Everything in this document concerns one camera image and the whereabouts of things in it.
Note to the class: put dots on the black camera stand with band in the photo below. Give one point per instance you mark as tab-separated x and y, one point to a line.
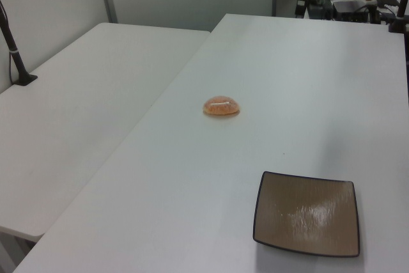
27	78

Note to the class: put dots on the black clamped camera stand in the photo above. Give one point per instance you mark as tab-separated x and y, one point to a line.
401	7

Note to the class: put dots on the black electronics box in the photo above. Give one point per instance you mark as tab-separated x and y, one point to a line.
350	9

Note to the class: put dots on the square brown ceramic plate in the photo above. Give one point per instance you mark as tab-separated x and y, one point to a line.
303	212

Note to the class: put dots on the orange round food slice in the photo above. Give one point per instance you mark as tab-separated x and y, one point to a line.
220	108

